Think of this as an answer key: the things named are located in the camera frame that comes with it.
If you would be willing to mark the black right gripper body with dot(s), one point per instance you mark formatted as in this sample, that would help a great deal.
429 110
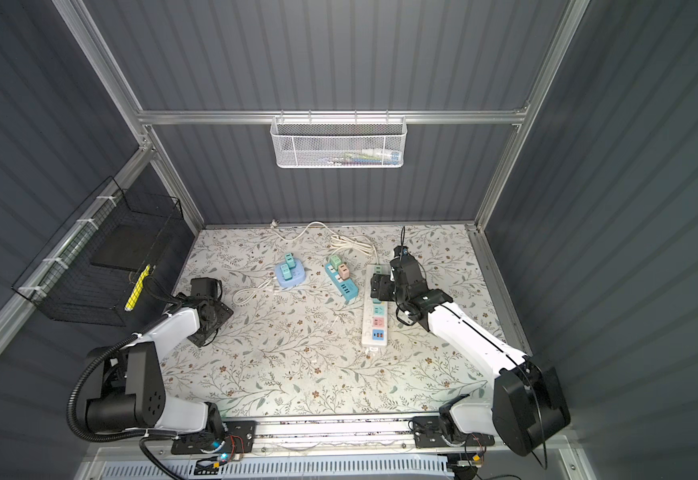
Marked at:
388 290

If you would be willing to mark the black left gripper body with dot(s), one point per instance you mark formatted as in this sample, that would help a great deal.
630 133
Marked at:
221 312

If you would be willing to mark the long white power strip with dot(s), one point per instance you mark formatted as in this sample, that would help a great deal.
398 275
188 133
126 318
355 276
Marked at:
375 321

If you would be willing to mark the teal blue power strip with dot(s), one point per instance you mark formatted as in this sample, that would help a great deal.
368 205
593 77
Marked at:
347 288

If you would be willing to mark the pink plug adapter cube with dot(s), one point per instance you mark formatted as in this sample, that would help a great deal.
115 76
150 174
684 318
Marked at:
344 272

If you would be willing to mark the green plug adapter cube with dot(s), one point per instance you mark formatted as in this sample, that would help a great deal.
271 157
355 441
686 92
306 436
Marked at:
335 261

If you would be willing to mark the teal plug adapter cube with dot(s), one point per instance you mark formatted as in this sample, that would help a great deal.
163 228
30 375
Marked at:
290 260
286 273

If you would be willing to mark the light blue round power strip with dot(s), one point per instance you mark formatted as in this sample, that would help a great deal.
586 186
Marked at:
299 276

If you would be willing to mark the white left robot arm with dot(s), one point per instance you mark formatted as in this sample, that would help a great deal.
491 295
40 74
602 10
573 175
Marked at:
121 392

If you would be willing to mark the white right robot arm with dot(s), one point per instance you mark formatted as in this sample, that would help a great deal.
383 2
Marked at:
527 406

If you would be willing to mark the yellow marker in basket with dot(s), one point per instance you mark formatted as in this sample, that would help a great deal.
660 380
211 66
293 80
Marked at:
137 289

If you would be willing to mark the black wire side basket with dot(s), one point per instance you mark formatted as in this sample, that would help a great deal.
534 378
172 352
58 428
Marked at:
87 277

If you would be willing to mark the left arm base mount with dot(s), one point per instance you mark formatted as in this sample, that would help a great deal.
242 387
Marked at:
235 437

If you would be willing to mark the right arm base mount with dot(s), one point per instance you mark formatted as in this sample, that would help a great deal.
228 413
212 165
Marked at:
433 432

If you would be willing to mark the white wire wall basket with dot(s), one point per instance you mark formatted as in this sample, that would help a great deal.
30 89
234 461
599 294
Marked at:
354 144

